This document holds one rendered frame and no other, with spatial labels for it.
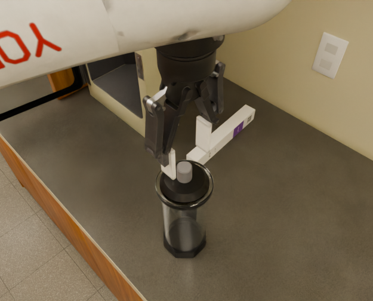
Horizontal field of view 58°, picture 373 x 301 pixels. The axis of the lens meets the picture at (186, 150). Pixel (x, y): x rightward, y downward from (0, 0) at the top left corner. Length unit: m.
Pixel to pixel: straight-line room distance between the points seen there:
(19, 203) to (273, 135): 1.60
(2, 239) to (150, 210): 1.36
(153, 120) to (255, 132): 0.63
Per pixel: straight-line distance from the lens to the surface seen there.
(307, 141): 1.06
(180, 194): 0.59
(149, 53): 0.82
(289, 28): 1.05
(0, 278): 2.01
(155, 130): 0.45
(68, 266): 1.90
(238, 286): 0.78
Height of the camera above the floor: 1.67
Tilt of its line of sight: 48 degrees down
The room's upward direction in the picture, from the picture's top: straight up
